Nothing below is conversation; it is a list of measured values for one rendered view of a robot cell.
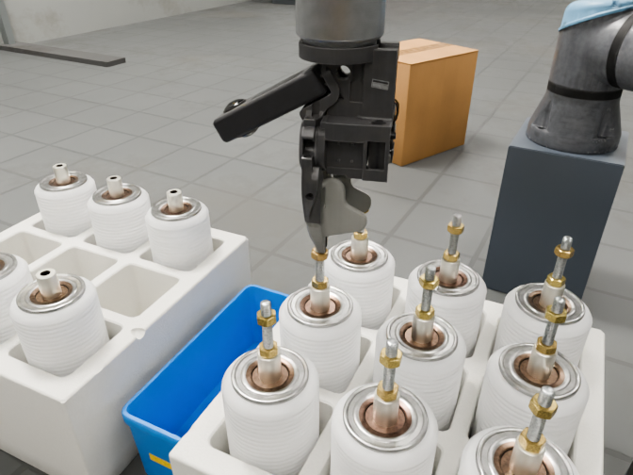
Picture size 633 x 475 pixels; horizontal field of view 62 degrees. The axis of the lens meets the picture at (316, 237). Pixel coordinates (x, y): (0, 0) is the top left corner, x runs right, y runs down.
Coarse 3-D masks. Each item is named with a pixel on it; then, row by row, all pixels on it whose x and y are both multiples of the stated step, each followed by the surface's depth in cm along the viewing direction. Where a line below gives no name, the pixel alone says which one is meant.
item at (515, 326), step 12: (516, 288) 64; (504, 312) 62; (516, 312) 60; (588, 312) 60; (504, 324) 62; (516, 324) 60; (528, 324) 58; (540, 324) 58; (576, 324) 58; (588, 324) 58; (504, 336) 62; (516, 336) 60; (528, 336) 59; (564, 336) 57; (576, 336) 57; (564, 348) 58; (576, 348) 59; (576, 360) 61
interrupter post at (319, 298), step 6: (312, 288) 58; (312, 294) 59; (318, 294) 58; (324, 294) 58; (312, 300) 59; (318, 300) 59; (324, 300) 59; (312, 306) 60; (318, 306) 59; (324, 306) 59; (318, 312) 60
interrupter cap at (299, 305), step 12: (300, 288) 63; (336, 288) 63; (288, 300) 61; (300, 300) 61; (336, 300) 61; (348, 300) 61; (288, 312) 59; (300, 312) 59; (312, 312) 60; (324, 312) 60; (336, 312) 59; (348, 312) 59; (312, 324) 57; (324, 324) 57; (336, 324) 58
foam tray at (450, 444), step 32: (480, 320) 72; (480, 352) 64; (352, 384) 60; (480, 384) 60; (224, 416) 56; (320, 416) 59; (192, 448) 52; (224, 448) 57; (320, 448) 52; (448, 448) 52; (576, 448) 52
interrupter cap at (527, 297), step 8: (520, 288) 63; (528, 288) 63; (536, 288) 63; (520, 296) 62; (528, 296) 62; (536, 296) 62; (568, 296) 62; (576, 296) 61; (520, 304) 60; (528, 304) 60; (536, 304) 61; (568, 304) 60; (576, 304) 60; (528, 312) 59; (536, 312) 59; (544, 312) 59; (568, 312) 59; (576, 312) 59; (584, 312) 59; (544, 320) 58; (568, 320) 58; (576, 320) 58
